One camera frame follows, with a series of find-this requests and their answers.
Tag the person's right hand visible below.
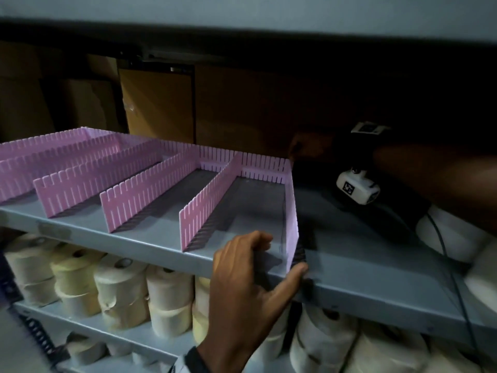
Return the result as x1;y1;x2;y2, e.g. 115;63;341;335
289;130;339;164

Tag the person's left hand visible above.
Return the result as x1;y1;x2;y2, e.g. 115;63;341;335
197;231;310;373

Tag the row of white paper rolls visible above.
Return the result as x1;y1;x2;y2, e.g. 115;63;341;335
66;332;164;368
4;233;497;373

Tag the stack of white paper rolls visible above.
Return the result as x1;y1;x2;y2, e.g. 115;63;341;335
415;205;497;304

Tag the person's right forearm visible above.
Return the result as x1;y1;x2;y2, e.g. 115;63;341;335
372;145;497;234

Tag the black right wristband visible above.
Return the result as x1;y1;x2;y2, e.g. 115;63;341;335
330;124;383;179

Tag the black wristband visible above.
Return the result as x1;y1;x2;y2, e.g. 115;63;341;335
330;124;383;179
169;345;212;373

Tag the white marker tag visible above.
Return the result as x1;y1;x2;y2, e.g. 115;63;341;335
350;121;390;135

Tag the brown cardboard box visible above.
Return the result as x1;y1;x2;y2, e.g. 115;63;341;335
194;65;350;156

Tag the black left wristband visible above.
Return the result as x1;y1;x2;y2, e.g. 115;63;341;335
169;345;212;373

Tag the orange-brown cardboard box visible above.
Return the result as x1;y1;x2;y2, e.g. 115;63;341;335
118;68;195;144

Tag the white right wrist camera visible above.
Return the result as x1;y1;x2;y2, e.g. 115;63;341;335
335;166;381;206

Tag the black camera cable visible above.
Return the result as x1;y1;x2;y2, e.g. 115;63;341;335
425;213;486;373

